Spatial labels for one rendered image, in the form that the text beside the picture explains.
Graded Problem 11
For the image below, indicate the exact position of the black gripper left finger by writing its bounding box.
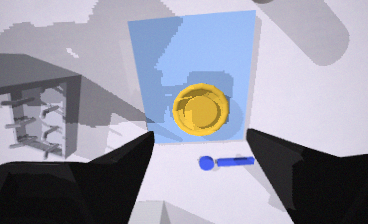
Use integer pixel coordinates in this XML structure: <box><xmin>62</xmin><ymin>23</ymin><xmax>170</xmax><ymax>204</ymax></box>
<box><xmin>0</xmin><ymin>131</ymin><xmax>155</xmax><ymax>224</ymax></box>

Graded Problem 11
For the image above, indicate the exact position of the yellow plate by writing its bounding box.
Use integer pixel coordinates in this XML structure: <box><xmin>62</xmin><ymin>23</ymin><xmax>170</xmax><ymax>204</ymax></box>
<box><xmin>172</xmin><ymin>83</ymin><xmax>229</xmax><ymax>136</ymax></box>

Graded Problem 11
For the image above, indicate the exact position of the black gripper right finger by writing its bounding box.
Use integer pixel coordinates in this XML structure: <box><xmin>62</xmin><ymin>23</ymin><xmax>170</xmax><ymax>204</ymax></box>
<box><xmin>245</xmin><ymin>128</ymin><xmax>368</xmax><ymax>224</ymax></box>

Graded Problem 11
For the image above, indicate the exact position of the light blue flat mat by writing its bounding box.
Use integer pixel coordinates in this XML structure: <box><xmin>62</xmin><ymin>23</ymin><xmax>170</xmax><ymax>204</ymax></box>
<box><xmin>127</xmin><ymin>10</ymin><xmax>256</xmax><ymax>144</ymax></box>

